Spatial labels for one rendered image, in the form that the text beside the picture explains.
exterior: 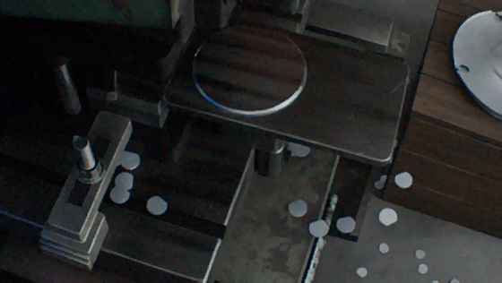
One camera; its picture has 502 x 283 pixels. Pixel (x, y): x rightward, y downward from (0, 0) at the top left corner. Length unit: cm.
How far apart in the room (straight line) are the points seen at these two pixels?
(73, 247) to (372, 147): 33
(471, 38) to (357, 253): 52
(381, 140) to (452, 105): 61
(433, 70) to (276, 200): 62
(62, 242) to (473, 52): 95
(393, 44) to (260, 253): 39
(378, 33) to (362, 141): 31
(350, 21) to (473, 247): 75
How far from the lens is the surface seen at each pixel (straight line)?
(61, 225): 75
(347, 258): 156
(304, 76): 80
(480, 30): 149
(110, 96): 79
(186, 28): 68
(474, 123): 136
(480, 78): 141
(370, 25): 105
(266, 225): 85
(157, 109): 79
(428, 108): 135
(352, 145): 76
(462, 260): 161
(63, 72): 78
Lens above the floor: 141
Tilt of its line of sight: 58 degrees down
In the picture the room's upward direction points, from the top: 2 degrees clockwise
